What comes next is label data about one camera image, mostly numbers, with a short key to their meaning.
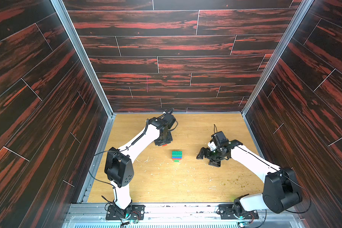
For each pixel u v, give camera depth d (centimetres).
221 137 69
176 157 93
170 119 68
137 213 73
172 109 124
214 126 111
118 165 46
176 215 72
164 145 83
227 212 73
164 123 61
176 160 93
